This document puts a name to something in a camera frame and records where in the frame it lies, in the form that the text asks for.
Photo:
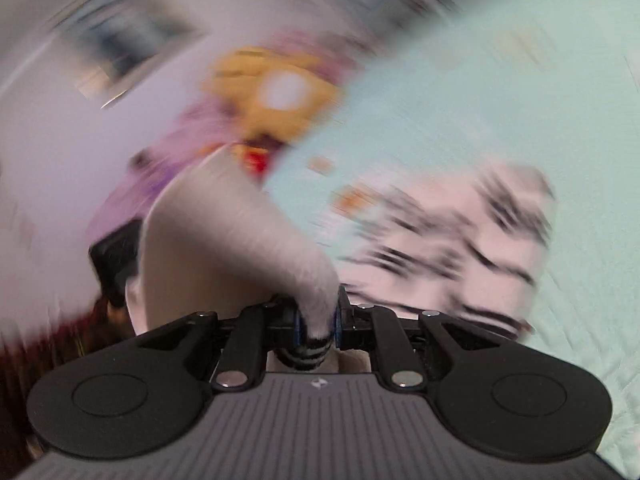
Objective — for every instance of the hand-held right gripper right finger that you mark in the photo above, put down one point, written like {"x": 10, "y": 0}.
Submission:
{"x": 345, "y": 330}

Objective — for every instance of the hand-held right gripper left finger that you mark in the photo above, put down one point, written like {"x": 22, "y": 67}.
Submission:
{"x": 285, "y": 327}

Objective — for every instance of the pink black striped sweater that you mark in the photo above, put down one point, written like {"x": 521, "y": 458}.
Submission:
{"x": 225, "y": 240}

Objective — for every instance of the purple ruffled pillow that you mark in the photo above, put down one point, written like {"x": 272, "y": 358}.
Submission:
{"x": 150, "y": 180}

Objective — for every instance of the person's plaid clothing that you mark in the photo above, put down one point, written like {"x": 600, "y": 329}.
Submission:
{"x": 40, "y": 370}

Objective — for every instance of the red plush toy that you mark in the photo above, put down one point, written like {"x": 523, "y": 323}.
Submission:
{"x": 255, "y": 157}

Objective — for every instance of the yellow plush toy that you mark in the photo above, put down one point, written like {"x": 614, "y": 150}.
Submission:
{"x": 275, "y": 90}

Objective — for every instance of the mint bee print bedspread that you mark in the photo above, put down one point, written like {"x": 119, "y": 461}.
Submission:
{"x": 475, "y": 85}

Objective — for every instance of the framed wall picture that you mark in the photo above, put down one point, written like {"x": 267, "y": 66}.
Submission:
{"x": 125, "y": 40}

